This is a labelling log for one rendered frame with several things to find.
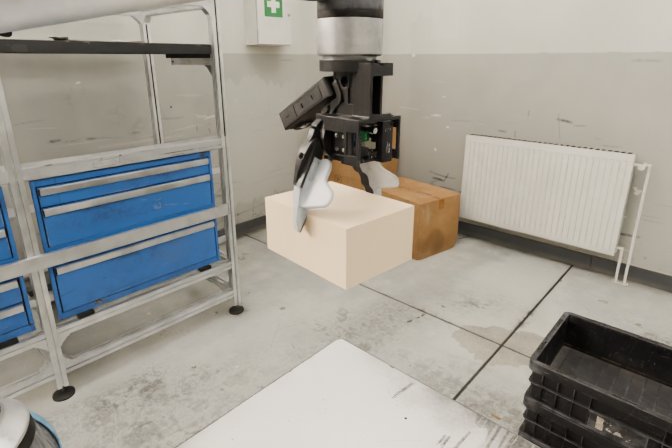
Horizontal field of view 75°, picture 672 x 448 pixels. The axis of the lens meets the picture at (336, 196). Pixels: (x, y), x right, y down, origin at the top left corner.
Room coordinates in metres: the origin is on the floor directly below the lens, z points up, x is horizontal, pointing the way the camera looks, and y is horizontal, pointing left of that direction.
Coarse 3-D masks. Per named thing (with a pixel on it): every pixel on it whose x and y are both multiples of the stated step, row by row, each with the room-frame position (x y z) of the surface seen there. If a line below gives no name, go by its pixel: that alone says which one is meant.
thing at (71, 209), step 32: (160, 160) 1.82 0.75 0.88; (192, 160) 1.93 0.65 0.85; (32, 192) 1.47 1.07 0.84; (64, 192) 1.54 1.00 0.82; (96, 192) 1.62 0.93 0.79; (128, 192) 1.70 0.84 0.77; (160, 192) 1.81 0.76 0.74; (192, 192) 1.92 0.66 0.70; (64, 224) 1.53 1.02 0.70; (96, 224) 1.61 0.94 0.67; (128, 224) 1.69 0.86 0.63; (96, 256) 1.58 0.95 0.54; (128, 256) 1.68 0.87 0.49; (160, 256) 1.78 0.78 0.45; (192, 256) 1.89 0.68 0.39; (64, 288) 1.49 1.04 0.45; (96, 288) 1.57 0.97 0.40; (128, 288) 1.67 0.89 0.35
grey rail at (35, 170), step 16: (160, 144) 1.88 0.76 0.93; (176, 144) 1.88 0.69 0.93; (192, 144) 1.91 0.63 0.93; (208, 144) 1.97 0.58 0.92; (48, 160) 1.57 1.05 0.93; (64, 160) 1.57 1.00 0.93; (80, 160) 1.58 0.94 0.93; (96, 160) 1.62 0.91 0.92; (112, 160) 1.66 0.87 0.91; (128, 160) 1.70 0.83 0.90; (144, 160) 1.75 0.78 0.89; (0, 176) 1.39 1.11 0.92; (16, 176) 1.43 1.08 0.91; (32, 176) 1.46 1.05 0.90; (48, 176) 1.49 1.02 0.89
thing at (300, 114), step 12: (324, 84) 0.53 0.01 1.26; (300, 96) 0.56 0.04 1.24; (312, 96) 0.54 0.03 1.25; (324, 96) 0.53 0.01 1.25; (336, 96) 0.54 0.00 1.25; (288, 108) 0.58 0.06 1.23; (300, 108) 0.56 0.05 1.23; (312, 108) 0.55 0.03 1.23; (288, 120) 0.58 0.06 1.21; (300, 120) 0.58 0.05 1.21; (312, 120) 0.59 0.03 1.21
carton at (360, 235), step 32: (288, 192) 0.59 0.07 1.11; (352, 192) 0.59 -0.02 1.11; (288, 224) 0.53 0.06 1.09; (320, 224) 0.48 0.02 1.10; (352, 224) 0.46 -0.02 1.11; (384, 224) 0.49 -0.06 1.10; (288, 256) 0.53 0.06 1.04; (320, 256) 0.48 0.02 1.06; (352, 256) 0.45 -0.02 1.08; (384, 256) 0.49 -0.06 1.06
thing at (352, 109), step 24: (336, 72) 0.53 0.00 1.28; (360, 72) 0.49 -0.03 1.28; (384, 72) 0.50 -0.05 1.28; (360, 96) 0.49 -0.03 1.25; (336, 120) 0.50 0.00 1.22; (360, 120) 0.47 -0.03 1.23; (384, 120) 0.50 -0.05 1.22; (336, 144) 0.51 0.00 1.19; (360, 144) 0.50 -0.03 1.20; (384, 144) 0.50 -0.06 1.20
